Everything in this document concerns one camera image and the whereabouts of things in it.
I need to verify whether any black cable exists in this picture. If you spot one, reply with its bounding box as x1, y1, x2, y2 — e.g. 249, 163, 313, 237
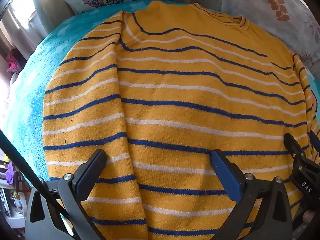
0, 127, 73, 228

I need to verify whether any person's right hand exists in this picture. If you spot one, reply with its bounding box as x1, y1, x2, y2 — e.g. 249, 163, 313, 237
302, 209, 317, 229

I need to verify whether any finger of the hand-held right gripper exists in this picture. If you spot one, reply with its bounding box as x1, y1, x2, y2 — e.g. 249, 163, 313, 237
309, 130, 320, 160
284, 133, 309, 165

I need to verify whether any teal star print blanket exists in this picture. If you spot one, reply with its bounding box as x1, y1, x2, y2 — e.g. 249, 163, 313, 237
0, 0, 320, 183

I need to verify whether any cluttered white shelf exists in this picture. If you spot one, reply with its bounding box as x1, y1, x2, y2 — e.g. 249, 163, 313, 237
0, 155, 33, 230

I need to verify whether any purple cloth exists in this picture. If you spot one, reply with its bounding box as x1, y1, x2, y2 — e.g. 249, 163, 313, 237
6, 161, 18, 184

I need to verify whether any white curtain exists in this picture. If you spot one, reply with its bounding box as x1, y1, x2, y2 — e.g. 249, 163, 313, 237
0, 5, 38, 63

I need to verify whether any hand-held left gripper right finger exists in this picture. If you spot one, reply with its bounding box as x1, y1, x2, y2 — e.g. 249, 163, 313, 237
210, 149, 293, 240

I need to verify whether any yellow striped sweater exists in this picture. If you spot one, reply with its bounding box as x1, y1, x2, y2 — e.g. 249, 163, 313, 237
42, 1, 320, 240

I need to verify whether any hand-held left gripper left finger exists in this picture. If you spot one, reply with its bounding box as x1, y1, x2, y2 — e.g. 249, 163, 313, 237
25, 149, 108, 240

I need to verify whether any white leaf print pillow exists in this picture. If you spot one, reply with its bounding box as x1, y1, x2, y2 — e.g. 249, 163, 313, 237
220, 0, 320, 68

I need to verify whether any pink cloth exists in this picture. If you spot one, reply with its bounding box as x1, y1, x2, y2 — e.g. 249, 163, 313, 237
6, 49, 25, 73

